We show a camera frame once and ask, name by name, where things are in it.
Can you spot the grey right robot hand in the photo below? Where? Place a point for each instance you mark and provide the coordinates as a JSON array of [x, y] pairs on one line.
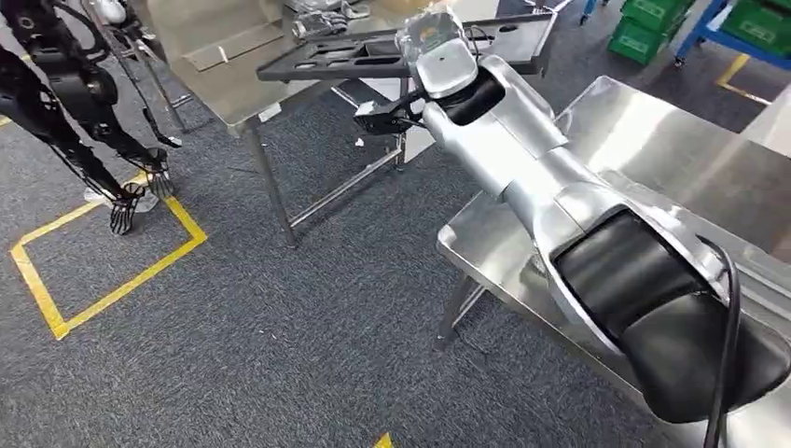
[[432, 34]]

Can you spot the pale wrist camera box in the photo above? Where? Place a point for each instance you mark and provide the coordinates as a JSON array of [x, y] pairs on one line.
[[446, 67]]

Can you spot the blue metal rack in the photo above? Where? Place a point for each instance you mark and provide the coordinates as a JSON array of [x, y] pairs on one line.
[[698, 31]]

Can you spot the black wrist bracket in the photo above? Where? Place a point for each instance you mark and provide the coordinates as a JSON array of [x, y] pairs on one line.
[[386, 118]]

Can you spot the yellow floor tape square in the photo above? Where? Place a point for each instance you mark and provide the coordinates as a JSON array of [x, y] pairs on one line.
[[130, 281], [384, 441]]

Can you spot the black humanoid robot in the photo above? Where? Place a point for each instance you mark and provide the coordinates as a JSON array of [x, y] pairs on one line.
[[68, 93]]

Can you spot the green plastic crate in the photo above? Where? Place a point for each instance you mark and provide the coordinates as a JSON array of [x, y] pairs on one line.
[[646, 31], [760, 21]]

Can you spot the transparent plastic wrap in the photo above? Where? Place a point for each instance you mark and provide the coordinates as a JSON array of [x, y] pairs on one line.
[[426, 28]]

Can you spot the shiny metal part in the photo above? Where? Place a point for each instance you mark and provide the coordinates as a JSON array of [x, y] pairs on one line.
[[318, 25]]

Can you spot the steel workbench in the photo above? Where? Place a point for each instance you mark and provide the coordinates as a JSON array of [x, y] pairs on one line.
[[667, 148]]

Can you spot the black parts tray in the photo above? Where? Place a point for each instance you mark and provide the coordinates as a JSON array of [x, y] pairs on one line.
[[346, 59]]

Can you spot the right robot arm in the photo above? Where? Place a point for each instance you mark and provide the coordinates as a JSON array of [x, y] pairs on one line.
[[525, 154]]

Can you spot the steel table with legs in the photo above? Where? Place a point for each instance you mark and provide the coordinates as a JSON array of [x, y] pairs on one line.
[[210, 74]]

